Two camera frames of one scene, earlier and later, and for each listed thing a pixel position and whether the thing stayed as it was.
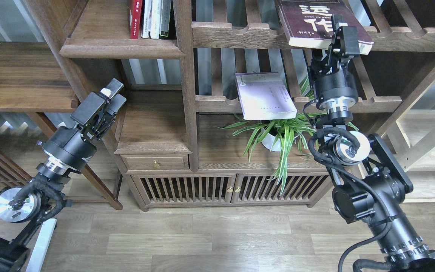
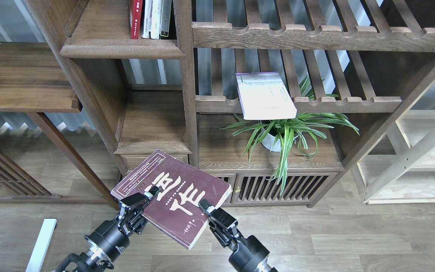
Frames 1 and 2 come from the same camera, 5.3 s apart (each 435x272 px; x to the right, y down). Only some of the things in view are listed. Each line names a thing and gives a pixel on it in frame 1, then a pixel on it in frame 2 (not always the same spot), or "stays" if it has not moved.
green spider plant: [291, 138] stays
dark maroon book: [307, 23] -> [175, 209]
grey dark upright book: [165, 5] stays
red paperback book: [135, 10] stays
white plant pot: [270, 142] stays
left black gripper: [73, 147] -> [109, 238]
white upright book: [146, 18] stays
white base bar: [42, 244] stays
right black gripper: [335, 85] -> [250, 252]
